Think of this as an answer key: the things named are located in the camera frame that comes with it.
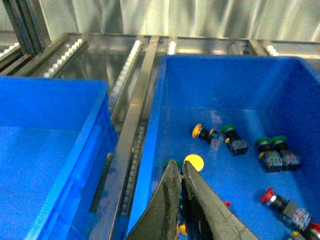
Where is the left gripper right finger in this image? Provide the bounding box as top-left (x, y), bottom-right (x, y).
top-left (182, 161), bottom-right (258, 240)

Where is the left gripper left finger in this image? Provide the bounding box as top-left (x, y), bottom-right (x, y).
top-left (126, 159), bottom-right (181, 240)

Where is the orange-yellow push button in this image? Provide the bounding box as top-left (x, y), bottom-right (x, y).
top-left (191, 123), bottom-right (224, 151)

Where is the green button under yellow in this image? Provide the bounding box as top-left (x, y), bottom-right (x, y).
top-left (163, 159), bottom-right (181, 168)

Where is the large blue bin with buttons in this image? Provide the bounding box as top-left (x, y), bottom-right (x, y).
top-left (128, 55), bottom-right (320, 240)

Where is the yellow button bottom left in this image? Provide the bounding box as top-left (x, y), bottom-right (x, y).
top-left (179, 223), bottom-right (188, 236)

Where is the red button bottom centre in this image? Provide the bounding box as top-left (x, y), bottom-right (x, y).
top-left (224, 200), bottom-right (232, 208)

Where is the red button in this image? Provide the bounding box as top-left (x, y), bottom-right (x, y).
top-left (224, 200), bottom-right (232, 208)
top-left (260, 187), bottom-right (312, 231)
top-left (289, 222), bottom-right (320, 240)

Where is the large yellow mushroom button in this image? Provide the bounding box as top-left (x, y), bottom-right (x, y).
top-left (183, 154), bottom-right (205, 172)

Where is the green push button upper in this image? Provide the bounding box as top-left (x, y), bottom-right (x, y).
top-left (221, 124), bottom-right (249, 156)

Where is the green push button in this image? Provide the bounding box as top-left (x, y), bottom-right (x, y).
top-left (255, 137), bottom-right (284, 173)
top-left (221, 124), bottom-right (249, 156)
top-left (271, 135), bottom-right (302, 171)

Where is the red button centre right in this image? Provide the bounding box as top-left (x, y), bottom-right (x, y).
top-left (260, 187), bottom-right (312, 231)

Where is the green push button middle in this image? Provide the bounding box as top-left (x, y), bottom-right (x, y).
top-left (255, 137), bottom-right (284, 173)

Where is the green push button right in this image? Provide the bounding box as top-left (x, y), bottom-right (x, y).
top-left (271, 135), bottom-right (302, 171)

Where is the red button bottom right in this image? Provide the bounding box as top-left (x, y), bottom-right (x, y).
top-left (289, 222), bottom-right (320, 240)

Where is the blue bin far left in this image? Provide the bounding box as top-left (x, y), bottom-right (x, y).
top-left (0, 76), bottom-right (118, 240)

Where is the metal roller rack frame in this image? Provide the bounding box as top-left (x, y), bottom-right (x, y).
top-left (0, 0), bottom-right (320, 240)

